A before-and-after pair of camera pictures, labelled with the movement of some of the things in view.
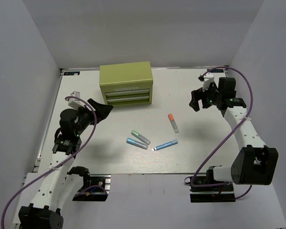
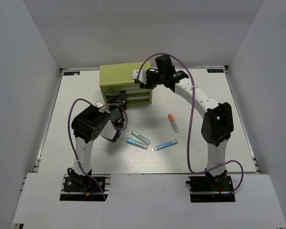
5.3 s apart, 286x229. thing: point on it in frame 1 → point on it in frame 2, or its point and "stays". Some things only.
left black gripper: (102, 110) → (120, 99)
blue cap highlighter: (136, 143) stays
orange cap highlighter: (173, 123) stays
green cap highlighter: (140, 137) stays
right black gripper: (199, 94) → (148, 86)
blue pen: (165, 145) stays
